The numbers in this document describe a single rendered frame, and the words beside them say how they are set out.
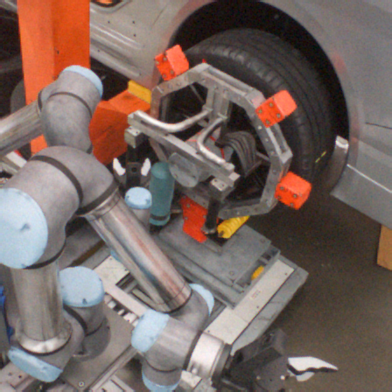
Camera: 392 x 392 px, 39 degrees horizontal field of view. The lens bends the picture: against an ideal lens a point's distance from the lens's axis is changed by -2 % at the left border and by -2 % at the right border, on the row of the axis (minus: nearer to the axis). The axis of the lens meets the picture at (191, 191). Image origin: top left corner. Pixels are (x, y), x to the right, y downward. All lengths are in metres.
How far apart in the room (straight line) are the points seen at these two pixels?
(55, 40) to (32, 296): 0.94
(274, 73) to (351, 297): 1.32
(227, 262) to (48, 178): 1.58
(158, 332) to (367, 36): 1.09
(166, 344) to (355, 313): 1.82
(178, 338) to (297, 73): 1.11
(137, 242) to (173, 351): 0.21
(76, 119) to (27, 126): 0.21
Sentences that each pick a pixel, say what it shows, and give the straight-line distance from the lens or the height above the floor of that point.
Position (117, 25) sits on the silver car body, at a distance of 2.36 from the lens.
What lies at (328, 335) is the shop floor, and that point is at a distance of 2.59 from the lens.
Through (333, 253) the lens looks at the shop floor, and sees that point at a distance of 2.89.
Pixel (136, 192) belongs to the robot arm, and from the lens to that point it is 1.58.
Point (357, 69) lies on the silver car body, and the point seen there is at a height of 1.24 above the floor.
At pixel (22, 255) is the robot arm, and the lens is 0.89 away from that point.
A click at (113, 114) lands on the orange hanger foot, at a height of 0.74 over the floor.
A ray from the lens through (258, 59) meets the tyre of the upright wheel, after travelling 1.80.
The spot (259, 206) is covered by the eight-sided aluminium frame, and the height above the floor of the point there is 0.74.
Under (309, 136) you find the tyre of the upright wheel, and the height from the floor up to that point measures 1.02.
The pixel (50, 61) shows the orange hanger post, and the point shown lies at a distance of 1.81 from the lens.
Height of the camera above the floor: 2.09
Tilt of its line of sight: 45 degrees down
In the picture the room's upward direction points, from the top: 10 degrees clockwise
